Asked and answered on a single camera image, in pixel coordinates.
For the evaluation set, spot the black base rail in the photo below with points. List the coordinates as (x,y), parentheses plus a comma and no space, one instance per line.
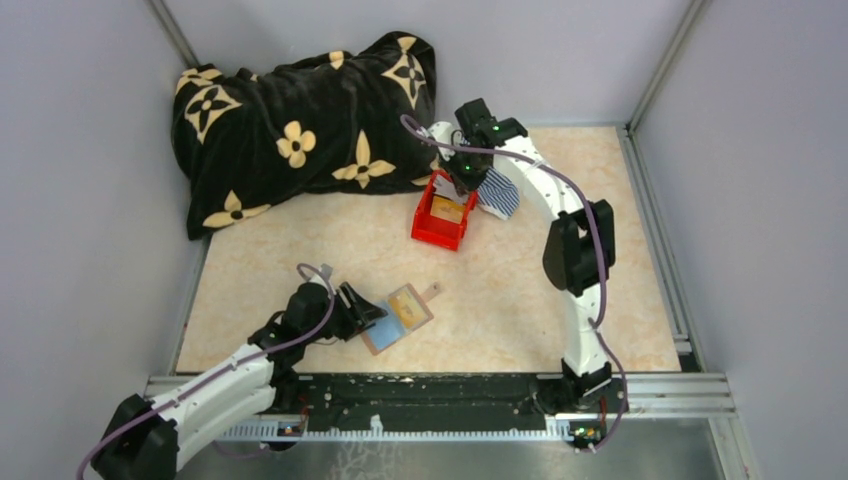
(437,403)

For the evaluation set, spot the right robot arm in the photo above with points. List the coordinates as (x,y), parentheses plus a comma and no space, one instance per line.
(580,243)

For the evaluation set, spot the blue striped cloth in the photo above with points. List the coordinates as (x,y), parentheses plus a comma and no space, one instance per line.
(497,195)

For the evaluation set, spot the silver VIP card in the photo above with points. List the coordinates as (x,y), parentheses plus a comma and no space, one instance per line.
(443,187)

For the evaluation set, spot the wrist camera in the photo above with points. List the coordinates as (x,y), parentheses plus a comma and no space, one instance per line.
(442,132)
(325,271)

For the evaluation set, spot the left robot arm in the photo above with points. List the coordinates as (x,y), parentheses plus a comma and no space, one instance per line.
(154,438)

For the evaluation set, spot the red plastic bin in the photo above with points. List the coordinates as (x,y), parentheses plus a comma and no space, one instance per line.
(437,232)

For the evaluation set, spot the pink leather card holder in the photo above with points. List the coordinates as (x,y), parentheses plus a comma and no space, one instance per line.
(428,294)

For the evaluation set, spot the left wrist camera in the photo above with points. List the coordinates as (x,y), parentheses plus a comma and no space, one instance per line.
(325,271)

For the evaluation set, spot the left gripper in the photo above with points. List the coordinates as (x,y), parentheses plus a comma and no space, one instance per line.
(348,310)

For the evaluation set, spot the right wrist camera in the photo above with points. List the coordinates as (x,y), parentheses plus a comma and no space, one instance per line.
(442,132)

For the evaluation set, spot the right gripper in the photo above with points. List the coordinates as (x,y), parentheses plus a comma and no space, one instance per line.
(457,177)

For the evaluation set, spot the black floral blanket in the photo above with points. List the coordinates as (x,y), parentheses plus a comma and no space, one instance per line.
(330,123)

